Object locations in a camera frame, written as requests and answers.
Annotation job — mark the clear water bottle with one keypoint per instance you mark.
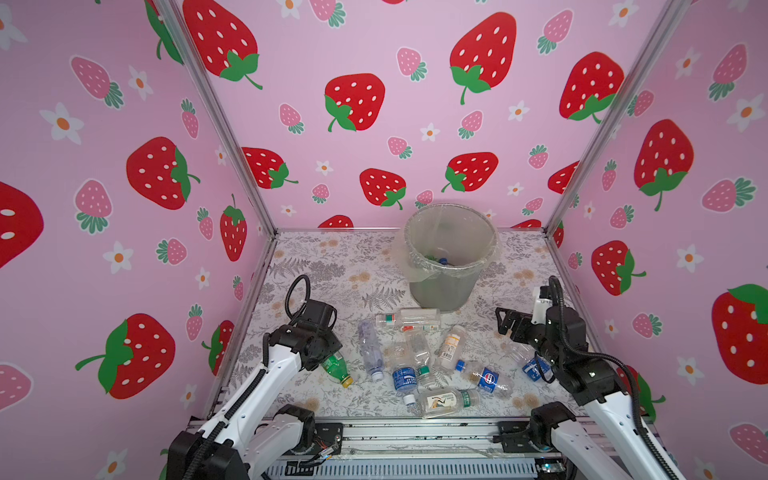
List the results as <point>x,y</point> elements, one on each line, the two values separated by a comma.
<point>371,350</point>

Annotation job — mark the clear bottle red green label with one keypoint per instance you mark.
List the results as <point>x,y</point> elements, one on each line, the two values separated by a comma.
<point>407,319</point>

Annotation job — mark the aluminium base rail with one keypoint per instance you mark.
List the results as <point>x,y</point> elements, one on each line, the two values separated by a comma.
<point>442,448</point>

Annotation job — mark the clear bottle blue label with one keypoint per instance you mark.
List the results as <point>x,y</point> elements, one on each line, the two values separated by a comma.
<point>534,367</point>
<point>404,374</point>

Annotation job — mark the clear plastic bin liner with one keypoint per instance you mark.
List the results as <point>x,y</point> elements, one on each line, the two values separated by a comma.
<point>462,235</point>

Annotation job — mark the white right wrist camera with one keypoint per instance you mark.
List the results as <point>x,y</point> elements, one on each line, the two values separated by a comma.
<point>542,302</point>

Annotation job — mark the clear bottle orange label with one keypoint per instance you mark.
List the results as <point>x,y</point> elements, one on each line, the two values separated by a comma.
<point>450,350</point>

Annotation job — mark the square bottle green cap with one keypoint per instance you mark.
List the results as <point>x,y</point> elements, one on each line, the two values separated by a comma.
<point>445,402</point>

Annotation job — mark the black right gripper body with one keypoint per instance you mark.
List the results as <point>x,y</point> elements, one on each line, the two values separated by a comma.
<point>519,321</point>

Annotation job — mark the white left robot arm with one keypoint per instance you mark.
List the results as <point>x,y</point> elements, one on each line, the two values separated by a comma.
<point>237,443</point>

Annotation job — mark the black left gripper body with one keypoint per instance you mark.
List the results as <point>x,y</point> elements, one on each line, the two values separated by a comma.
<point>328,343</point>

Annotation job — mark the clear crushed bottle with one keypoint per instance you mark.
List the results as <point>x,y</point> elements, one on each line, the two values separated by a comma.
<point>420,349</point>

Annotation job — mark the grey mesh waste bin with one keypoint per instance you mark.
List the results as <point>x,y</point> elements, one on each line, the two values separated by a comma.
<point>446,294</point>

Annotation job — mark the Pepsi label clear bottle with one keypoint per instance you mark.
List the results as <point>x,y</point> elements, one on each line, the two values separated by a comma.
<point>487,379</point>

